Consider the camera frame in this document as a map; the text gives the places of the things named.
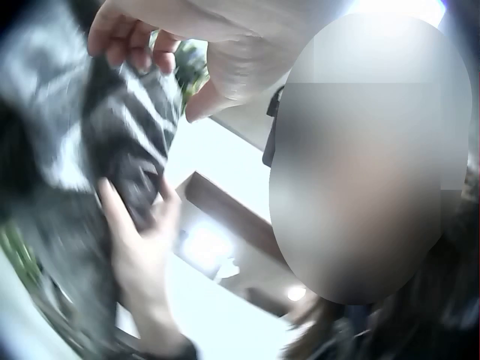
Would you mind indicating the person's right hand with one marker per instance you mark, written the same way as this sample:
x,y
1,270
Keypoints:
x,y
144,270

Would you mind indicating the person's left hand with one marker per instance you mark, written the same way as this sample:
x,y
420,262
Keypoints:
x,y
243,45

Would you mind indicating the person's left thumb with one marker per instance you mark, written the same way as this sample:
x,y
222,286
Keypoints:
x,y
206,99

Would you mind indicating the person's right thumb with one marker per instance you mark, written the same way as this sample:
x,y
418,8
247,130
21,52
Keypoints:
x,y
169,210

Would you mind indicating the person's left fingers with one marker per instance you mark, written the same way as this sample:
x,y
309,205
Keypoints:
x,y
120,37

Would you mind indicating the person's right fingers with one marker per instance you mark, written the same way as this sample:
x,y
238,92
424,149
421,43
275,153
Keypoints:
x,y
112,208

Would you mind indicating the black and white striped cloth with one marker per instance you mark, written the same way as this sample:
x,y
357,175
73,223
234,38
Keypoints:
x,y
123,123

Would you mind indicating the green plant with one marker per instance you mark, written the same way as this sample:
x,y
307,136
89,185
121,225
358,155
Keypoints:
x,y
193,63

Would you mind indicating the brown wooden ceiling beam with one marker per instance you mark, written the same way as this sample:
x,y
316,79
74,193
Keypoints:
x,y
221,202

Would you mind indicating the black wrist band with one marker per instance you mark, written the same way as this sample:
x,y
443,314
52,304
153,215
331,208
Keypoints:
x,y
170,348

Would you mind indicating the round ceiling lamp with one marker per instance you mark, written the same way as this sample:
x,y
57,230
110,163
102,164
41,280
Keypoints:
x,y
296,292

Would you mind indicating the person's body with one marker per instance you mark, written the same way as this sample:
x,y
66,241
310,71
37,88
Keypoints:
x,y
412,337

